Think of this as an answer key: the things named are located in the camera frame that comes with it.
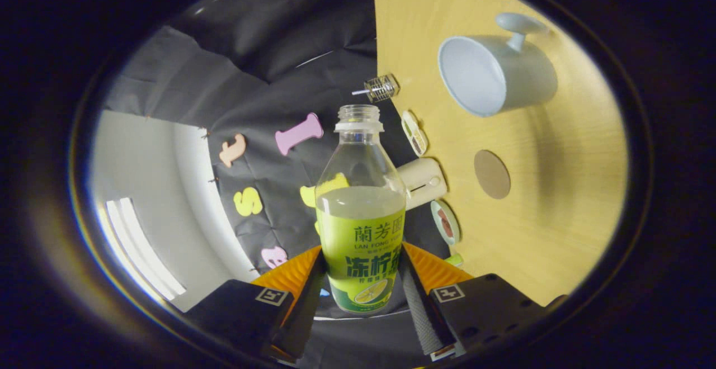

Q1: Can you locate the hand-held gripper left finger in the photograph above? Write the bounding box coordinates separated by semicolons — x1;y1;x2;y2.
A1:
185;245;328;361

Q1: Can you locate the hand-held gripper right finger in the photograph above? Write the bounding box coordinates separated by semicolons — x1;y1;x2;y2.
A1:
398;240;566;361

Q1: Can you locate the green label juice bottle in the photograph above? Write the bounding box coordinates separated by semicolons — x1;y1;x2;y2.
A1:
315;105;407;315

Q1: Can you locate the round brown coaster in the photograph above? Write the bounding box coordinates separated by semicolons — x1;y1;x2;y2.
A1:
474;150;511;200

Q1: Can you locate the pale blue cup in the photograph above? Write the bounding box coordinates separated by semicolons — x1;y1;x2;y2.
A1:
437;12;558;117

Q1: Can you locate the pale green plate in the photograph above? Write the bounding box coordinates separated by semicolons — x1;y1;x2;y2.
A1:
430;200;461;245

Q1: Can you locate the cream toaster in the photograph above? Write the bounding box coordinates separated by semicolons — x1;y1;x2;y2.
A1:
396;158;448;210

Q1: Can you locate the ceiling light panel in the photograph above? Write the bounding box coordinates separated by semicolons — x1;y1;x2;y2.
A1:
103;197;186;301

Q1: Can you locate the wooden table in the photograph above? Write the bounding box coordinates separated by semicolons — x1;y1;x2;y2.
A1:
370;0;628;308

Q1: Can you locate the white divided snack tray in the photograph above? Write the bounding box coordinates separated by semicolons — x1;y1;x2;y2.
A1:
401;111;428;157

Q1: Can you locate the black backdrop cloth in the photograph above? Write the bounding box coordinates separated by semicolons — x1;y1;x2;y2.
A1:
103;0;465;369

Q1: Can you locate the wire mesh glass holder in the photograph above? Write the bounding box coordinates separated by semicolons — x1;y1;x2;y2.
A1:
365;74;401;103

